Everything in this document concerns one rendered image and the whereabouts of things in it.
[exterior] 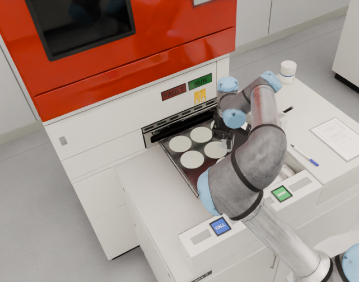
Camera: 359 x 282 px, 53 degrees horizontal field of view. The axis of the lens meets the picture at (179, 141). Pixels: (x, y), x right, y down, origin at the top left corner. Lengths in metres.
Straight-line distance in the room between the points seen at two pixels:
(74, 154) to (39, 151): 1.58
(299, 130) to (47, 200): 1.84
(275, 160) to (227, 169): 0.11
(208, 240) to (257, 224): 0.32
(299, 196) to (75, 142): 0.88
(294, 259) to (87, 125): 0.90
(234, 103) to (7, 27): 0.72
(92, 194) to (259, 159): 1.07
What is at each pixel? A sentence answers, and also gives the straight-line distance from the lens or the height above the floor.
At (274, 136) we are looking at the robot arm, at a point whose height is 1.43.
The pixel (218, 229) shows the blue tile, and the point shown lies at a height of 0.96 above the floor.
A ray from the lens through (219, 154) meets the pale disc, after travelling 1.53.
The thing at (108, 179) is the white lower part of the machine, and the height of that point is 0.75.
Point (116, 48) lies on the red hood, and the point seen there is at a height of 1.41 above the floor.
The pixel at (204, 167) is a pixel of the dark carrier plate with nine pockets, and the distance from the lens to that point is 1.49.
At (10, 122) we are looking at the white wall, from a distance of 3.22.
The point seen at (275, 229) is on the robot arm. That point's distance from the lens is 0.96.
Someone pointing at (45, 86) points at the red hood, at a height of 1.36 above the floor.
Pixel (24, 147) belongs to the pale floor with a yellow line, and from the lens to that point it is 3.20.
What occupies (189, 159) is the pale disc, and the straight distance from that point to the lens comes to 1.52.
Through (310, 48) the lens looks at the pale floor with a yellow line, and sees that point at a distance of 3.97.
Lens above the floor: 2.04
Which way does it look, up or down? 46 degrees down
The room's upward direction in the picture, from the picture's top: 6 degrees counter-clockwise
